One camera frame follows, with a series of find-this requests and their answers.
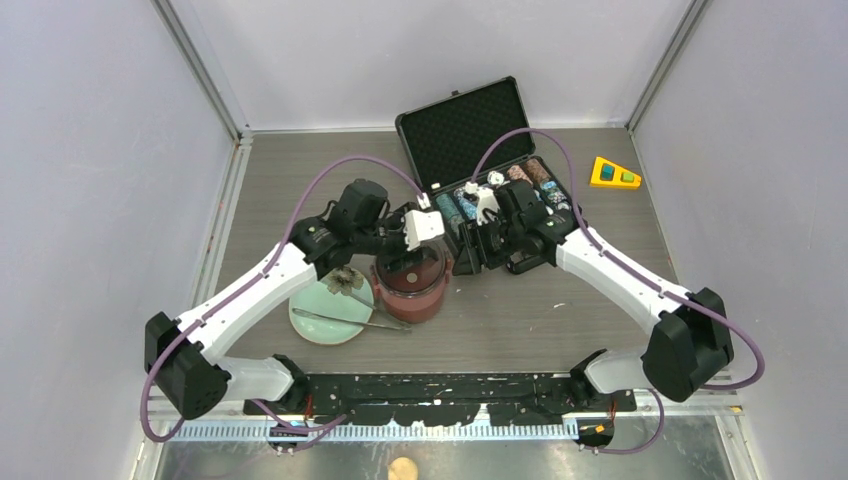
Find black spiky sea cucumber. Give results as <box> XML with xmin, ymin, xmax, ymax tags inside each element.
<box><xmin>321</xmin><ymin>266</ymin><xmax>365</xmax><ymax>296</ymax></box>

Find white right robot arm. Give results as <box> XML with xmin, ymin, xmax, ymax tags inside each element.
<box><xmin>460</xmin><ymin>180</ymin><xmax>734</xmax><ymax>411</ymax></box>

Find black poker chip case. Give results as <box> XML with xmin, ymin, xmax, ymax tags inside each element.
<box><xmin>395</xmin><ymin>77</ymin><xmax>578</xmax><ymax>265</ymax></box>

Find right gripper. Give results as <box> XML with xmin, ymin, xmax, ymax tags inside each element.
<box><xmin>452</xmin><ymin>215</ymin><xmax>523</xmax><ymax>277</ymax></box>

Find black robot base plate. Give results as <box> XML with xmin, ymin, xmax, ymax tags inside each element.
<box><xmin>244</xmin><ymin>373</ymin><xmax>636</xmax><ymax>426</ymax></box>

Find red steel-lined lunch box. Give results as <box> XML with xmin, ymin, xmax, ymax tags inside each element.
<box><xmin>381</xmin><ymin>295</ymin><xmax>444</xmax><ymax>324</ymax></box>

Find light green ceramic plate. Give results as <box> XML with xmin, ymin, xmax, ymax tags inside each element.
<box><xmin>288</xmin><ymin>282</ymin><xmax>373</xmax><ymax>346</ymax></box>

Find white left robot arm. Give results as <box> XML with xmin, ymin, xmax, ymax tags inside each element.
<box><xmin>144</xmin><ymin>179</ymin><xmax>444</xmax><ymax>420</ymax></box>

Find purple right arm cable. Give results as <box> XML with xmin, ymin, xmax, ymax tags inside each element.
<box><xmin>468</xmin><ymin>127</ymin><xmax>766</xmax><ymax>456</ymax></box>

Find red lunch box lid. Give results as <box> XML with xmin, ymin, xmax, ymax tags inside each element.
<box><xmin>383</xmin><ymin>264</ymin><xmax>442</xmax><ymax>294</ymax></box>

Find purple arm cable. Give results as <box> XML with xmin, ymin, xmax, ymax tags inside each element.
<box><xmin>468</xmin><ymin>127</ymin><xmax>766</xmax><ymax>456</ymax></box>
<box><xmin>139</xmin><ymin>155</ymin><xmax>433</xmax><ymax>453</ymax></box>

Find red lunch box with food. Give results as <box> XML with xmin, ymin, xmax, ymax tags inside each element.
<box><xmin>371</xmin><ymin>256</ymin><xmax>453</xmax><ymax>312</ymax></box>

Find yellow triangular toy block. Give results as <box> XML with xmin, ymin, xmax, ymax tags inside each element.
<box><xmin>589</xmin><ymin>156</ymin><xmax>642</xmax><ymax>190</ymax></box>

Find round beige object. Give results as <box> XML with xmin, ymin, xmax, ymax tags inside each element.
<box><xmin>387</xmin><ymin>457</ymin><xmax>419</xmax><ymax>480</ymax></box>

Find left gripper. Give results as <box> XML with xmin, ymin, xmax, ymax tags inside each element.
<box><xmin>354</xmin><ymin>205</ymin><xmax>427</xmax><ymax>275</ymax></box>

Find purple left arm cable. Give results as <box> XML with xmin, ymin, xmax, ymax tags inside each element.
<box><xmin>139</xmin><ymin>155</ymin><xmax>433</xmax><ymax>453</ymax></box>

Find metal tongs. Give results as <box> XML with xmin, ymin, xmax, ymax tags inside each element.
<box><xmin>291</xmin><ymin>291</ymin><xmax>413</xmax><ymax>333</ymax></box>

